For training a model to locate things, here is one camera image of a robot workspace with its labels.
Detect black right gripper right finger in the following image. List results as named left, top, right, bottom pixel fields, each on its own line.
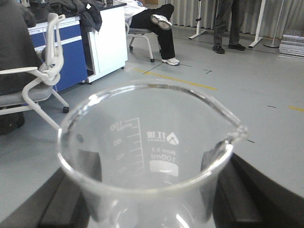
left=200, top=153, right=304, bottom=228

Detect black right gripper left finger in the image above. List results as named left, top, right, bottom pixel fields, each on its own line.
left=0, top=149, right=103, bottom=228

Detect clear glass beaker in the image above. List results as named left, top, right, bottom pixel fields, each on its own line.
left=57, top=79, right=247, bottom=228

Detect blue white lab cabinet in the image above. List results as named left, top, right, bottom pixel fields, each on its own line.
left=28, top=1, right=129, bottom=93

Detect white office chair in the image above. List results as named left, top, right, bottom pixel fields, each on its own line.
left=0, top=13, right=69, bottom=130

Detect person in dark jacket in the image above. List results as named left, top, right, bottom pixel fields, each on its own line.
left=0, top=0, right=43, bottom=136

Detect grey white chair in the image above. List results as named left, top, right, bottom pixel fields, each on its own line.
left=125, top=23, right=155, bottom=63

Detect standing person grey trousers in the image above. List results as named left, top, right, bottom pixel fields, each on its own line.
left=212, top=0, right=249, bottom=54

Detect dark jacket on counter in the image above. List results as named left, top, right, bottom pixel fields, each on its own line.
left=29, top=0, right=105, bottom=31

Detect seated person black trousers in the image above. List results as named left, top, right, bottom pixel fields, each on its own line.
left=115, top=0, right=180, bottom=66

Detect white desk frame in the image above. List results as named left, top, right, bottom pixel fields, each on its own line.
left=189, top=0, right=285, bottom=49

